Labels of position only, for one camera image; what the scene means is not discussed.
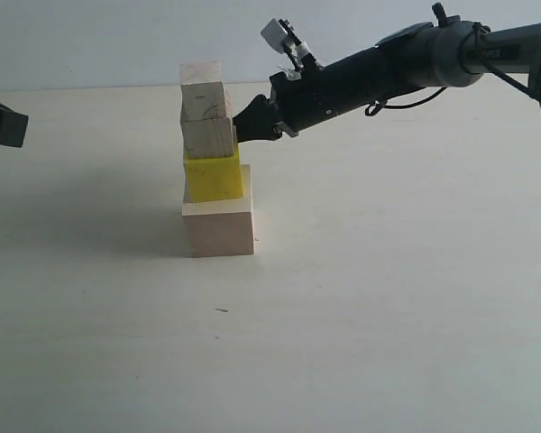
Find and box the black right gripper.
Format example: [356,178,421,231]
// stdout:
[234,63,338,143]

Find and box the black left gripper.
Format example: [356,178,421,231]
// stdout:
[0,103,29,148]

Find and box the medium wooden cube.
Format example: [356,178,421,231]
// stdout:
[179,92,234,159]

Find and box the small wooden cube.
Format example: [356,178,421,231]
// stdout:
[179,60,230,121]

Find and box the yellow cube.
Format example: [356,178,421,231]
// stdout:
[183,143,244,203]

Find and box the large light wooden cube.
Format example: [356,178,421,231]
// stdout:
[181,164,254,257]

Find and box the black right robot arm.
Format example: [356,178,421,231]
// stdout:
[233,3,541,143]

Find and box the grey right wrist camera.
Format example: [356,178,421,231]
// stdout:
[261,18,323,80]

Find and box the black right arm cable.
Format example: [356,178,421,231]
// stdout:
[364,88,447,117]

